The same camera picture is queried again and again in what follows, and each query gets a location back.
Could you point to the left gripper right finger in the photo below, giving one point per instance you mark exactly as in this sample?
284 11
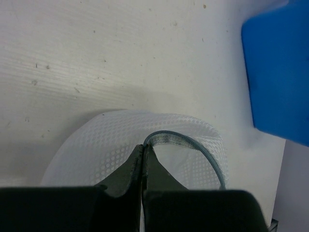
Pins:
170 207

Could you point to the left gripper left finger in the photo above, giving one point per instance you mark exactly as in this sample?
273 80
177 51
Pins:
112 205

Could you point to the white mesh laundry bag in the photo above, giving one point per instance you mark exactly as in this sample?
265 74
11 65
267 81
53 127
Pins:
190 149

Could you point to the blue plastic tub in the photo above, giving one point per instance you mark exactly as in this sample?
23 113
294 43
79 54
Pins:
276 52

